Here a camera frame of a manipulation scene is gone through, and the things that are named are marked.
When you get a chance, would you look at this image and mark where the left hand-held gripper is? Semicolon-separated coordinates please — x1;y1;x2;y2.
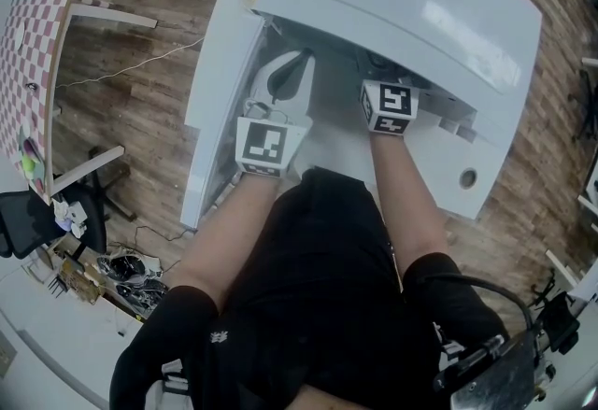
235;47;319;179

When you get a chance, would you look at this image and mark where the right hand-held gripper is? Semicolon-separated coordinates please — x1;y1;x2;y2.
358;51;420;137

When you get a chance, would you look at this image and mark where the person's left forearm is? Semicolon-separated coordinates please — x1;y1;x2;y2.
171;171;282;309

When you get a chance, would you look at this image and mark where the person's right forearm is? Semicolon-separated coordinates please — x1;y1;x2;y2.
370;132;450;270

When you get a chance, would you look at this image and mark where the black floor stand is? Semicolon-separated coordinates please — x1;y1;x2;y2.
86;145;137;223

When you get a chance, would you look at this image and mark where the person's black clothing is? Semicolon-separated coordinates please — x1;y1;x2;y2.
108;166;511;410

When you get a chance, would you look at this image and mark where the black tripod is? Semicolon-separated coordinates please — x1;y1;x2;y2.
577;66;598;146

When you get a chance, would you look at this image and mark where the colourful toy pile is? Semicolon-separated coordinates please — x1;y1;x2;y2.
17;125;49;192

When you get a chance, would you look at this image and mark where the pink checkered table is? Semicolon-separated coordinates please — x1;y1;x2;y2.
0;0;159;206

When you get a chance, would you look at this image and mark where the black office chair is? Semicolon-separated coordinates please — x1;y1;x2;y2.
0;187;107;260

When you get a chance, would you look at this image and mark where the metal body-worn rig plate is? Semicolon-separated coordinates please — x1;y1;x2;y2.
433;332;557;410

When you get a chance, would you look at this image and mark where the thin white floor cable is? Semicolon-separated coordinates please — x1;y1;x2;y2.
54;35;206;90

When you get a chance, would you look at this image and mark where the thick black rig cable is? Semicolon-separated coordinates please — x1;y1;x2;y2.
410;271;536;339

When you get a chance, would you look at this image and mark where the pile of black cables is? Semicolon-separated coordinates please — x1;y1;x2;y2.
95;245;170;321

